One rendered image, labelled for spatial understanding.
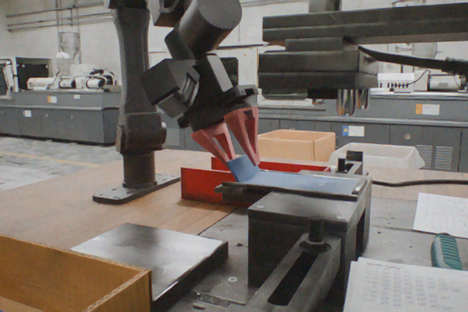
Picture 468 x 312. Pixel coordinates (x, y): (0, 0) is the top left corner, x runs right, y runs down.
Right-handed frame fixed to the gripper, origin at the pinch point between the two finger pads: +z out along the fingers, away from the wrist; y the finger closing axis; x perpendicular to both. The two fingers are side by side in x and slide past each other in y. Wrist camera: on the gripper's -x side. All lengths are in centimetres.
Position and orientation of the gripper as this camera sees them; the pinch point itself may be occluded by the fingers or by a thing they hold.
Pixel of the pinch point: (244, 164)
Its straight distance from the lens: 52.1
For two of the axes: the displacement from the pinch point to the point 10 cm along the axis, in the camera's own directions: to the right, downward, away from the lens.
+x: 4.2, -1.8, 8.9
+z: 4.2, 9.1, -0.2
